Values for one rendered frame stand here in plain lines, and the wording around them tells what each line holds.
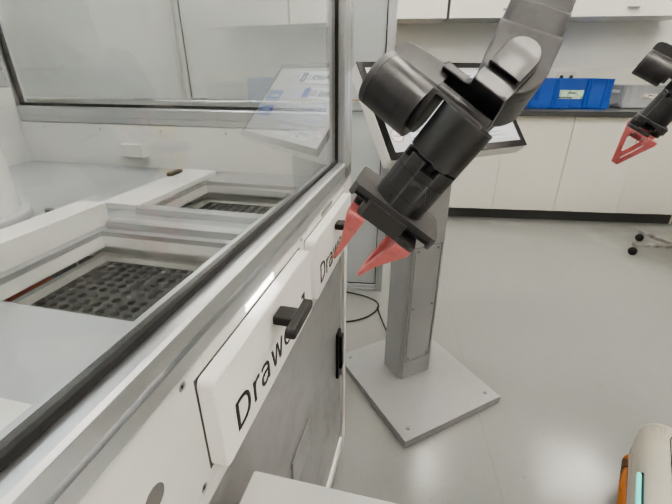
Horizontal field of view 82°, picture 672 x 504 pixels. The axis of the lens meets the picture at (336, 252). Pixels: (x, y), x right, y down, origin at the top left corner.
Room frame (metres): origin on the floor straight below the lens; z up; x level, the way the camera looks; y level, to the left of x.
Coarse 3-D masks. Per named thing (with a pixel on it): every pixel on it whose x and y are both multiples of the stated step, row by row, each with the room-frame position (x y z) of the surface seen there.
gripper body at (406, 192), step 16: (400, 160) 0.39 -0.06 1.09; (416, 160) 0.37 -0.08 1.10; (368, 176) 0.41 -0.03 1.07; (400, 176) 0.37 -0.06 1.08; (416, 176) 0.37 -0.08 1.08; (432, 176) 0.37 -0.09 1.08; (448, 176) 0.37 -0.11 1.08; (352, 192) 0.38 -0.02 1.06; (368, 192) 0.37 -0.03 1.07; (384, 192) 0.38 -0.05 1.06; (400, 192) 0.37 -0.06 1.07; (416, 192) 0.36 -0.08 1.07; (432, 192) 0.37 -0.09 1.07; (384, 208) 0.37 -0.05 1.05; (400, 208) 0.37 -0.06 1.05; (416, 208) 0.37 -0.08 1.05; (416, 224) 0.37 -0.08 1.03; (432, 224) 0.39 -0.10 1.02; (432, 240) 0.36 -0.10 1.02
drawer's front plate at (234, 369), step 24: (288, 264) 0.49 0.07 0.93; (288, 288) 0.44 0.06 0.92; (264, 312) 0.37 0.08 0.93; (240, 336) 0.32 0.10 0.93; (264, 336) 0.36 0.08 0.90; (216, 360) 0.29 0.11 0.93; (240, 360) 0.30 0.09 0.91; (264, 360) 0.36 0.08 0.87; (216, 384) 0.26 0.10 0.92; (240, 384) 0.30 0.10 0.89; (216, 408) 0.26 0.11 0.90; (240, 408) 0.29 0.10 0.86; (216, 432) 0.26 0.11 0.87; (240, 432) 0.29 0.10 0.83; (216, 456) 0.26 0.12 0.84
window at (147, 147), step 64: (0, 0) 0.21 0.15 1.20; (64, 0) 0.24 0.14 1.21; (128, 0) 0.29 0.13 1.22; (192, 0) 0.37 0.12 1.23; (256, 0) 0.49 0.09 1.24; (320, 0) 0.75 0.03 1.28; (0, 64) 0.20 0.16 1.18; (64, 64) 0.23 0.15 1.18; (128, 64) 0.28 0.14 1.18; (192, 64) 0.36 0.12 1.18; (256, 64) 0.48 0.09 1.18; (320, 64) 0.74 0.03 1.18; (0, 128) 0.19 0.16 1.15; (64, 128) 0.22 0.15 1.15; (128, 128) 0.27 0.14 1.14; (192, 128) 0.34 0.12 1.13; (256, 128) 0.47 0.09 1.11; (320, 128) 0.74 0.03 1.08; (0, 192) 0.18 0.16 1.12; (64, 192) 0.21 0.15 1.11; (128, 192) 0.26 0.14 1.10; (192, 192) 0.33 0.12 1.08; (256, 192) 0.45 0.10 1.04; (0, 256) 0.17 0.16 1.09; (64, 256) 0.20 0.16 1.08; (128, 256) 0.24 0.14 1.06; (192, 256) 0.31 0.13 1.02; (0, 320) 0.16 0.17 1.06; (64, 320) 0.19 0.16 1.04; (128, 320) 0.23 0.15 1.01; (0, 384) 0.15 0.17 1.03; (64, 384) 0.18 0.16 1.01; (0, 448) 0.14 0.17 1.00
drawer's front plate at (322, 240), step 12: (336, 204) 0.76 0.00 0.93; (348, 204) 0.82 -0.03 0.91; (324, 216) 0.69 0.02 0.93; (336, 216) 0.71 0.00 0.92; (324, 228) 0.62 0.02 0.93; (312, 240) 0.57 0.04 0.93; (324, 240) 0.62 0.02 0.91; (336, 240) 0.71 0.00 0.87; (312, 252) 0.56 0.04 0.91; (324, 252) 0.62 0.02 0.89; (312, 264) 0.56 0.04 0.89; (312, 276) 0.56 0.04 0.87; (324, 276) 0.62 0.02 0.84; (312, 288) 0.56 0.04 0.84
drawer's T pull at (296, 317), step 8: (304, 304) 0.41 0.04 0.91; (312, 304) 0.42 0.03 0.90; (280, 312) 0.39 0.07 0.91; (288, 312) 0.39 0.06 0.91; (296, 312) 0.39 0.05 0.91; (304, 312) 0.39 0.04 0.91; (280, 320) 0.38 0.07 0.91; (288, 320) 0.38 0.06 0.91; (296, 320) 0.38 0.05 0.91; (304, 320) 0.39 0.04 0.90; (288, 328) 0.36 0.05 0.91; (296, 328) 0.36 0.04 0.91; (288, 336) 0.35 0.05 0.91; (296, 336) 0.36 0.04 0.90
